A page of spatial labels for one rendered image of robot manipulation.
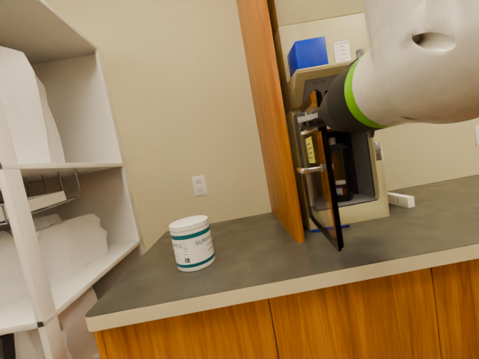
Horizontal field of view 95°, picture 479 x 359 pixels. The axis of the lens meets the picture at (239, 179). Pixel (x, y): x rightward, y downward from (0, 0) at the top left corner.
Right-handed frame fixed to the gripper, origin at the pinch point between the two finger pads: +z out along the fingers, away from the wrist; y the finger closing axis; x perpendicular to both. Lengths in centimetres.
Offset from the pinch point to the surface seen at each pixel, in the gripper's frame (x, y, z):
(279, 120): -5.9, 1.2, 21.5
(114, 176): 1, 86, 73
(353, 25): -36, -34, 31
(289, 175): 12.9, 1.1, 21.5
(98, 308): 37, 61, 4
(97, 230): 26, 91, 55
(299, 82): -16.8, -7.4, 21.5
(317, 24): -39, -20, 31
